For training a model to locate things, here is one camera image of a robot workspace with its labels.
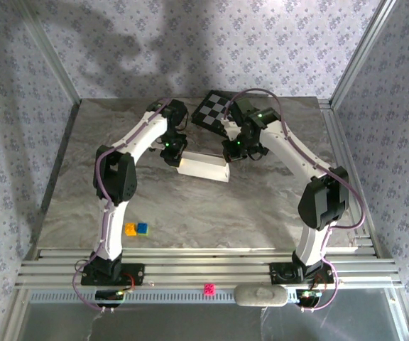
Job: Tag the white paper box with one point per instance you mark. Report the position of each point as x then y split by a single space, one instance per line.
204 170

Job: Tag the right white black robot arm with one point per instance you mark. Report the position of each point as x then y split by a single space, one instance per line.
289 149

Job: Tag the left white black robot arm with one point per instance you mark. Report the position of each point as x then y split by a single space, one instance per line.
112 227

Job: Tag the black white checkerboard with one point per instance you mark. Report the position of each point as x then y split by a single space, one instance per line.
208 113

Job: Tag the blue green toy brick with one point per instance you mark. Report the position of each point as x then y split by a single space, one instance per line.
142 229

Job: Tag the orange yellow toy brick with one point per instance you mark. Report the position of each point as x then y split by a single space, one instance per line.
130 229

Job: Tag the pink toy brick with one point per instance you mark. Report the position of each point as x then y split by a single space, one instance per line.
210 289

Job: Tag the grey oval stone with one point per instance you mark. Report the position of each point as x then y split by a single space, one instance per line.
260 295

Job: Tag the left small circuit board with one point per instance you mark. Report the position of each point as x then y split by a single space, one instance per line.
108 295

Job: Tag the small circuit board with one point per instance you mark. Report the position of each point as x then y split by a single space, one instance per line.
108 295
309 295

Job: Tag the right small circuit board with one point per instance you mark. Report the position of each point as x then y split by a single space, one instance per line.
309 295

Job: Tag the grey metal sheet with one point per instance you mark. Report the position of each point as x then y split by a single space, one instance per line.
190 323

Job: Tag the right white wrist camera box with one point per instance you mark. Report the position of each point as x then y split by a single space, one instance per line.
231 129

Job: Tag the aluminium side rail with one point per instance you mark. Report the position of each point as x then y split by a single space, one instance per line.
331 128

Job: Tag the aluminium rail bed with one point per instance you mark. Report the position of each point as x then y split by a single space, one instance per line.
204 270

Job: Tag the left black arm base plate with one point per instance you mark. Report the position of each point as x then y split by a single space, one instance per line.
133 275

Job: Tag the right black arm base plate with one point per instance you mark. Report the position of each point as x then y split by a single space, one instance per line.
279 273

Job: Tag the right aluminium frame post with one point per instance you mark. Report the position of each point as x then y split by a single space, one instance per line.
363 53

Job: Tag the aluminium frame post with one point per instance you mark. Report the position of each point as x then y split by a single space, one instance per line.
363 53
51 53

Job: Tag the left aluminium frame post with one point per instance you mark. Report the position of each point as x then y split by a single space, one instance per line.
51 53

